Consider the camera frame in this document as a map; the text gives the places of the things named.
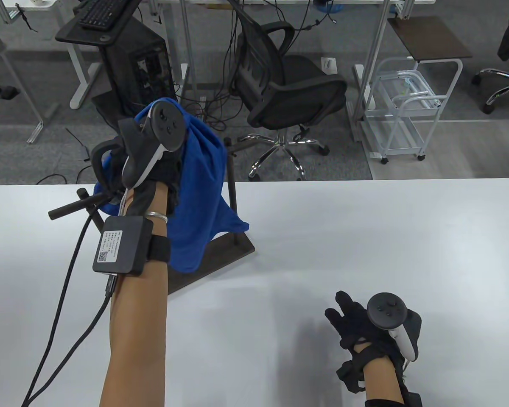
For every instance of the person's right hand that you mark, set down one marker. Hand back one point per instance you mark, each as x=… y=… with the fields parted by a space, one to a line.
x=352 y=322

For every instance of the person's left hand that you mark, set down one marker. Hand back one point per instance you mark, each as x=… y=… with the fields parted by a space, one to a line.
x=167 y=169

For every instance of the blue t-shirt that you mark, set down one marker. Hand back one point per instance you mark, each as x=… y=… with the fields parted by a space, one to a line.
x=199 y=190

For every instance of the dark wooden desktop rack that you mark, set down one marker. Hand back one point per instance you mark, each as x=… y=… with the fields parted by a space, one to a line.
x=220 y=258

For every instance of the person's right forearm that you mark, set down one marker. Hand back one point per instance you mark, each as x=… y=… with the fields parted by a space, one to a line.
x=381 y=381

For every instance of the person's left forearm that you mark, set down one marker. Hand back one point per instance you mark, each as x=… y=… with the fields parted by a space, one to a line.
x=138 y=330

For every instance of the white desktop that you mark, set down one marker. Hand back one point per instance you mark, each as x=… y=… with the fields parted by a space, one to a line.
x=407 y=220

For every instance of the black white hand controller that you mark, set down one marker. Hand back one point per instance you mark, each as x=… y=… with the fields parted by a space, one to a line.
x=386 y=311
x=167 y=123

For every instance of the grey power strip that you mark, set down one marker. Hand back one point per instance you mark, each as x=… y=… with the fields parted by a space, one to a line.
x=201 y=99

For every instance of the black computer tower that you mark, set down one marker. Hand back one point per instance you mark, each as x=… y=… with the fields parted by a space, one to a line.
x=127 y=63

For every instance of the white desk leg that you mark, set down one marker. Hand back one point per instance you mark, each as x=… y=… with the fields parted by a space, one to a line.
x=82 y=80

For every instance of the black mesh office chair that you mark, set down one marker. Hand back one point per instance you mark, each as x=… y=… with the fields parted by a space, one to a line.
x=297 y=93

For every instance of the black rolling computer stand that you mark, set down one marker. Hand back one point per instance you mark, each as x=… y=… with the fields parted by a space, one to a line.
x=89 y=36

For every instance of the black keyboard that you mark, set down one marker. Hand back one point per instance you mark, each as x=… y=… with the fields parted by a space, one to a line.
x=99 y=12

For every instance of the black dumbbell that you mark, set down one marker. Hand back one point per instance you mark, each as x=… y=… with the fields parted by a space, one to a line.
x=9 y=92

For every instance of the white floor outlet plate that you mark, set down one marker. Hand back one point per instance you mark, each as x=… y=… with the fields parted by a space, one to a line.
x=329 y=65

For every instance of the chrome base office chair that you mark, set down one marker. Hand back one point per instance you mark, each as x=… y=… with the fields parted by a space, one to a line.
x=502 y=80

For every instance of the brown side table top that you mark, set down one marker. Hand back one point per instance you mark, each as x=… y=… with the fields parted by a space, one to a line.
x=432 y=38

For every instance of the aluminium frame stand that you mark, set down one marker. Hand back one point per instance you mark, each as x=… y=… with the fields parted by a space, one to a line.
x=25 y=89

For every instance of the aluminium frame post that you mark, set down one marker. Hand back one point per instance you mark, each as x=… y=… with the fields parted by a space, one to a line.
x=371 y=63

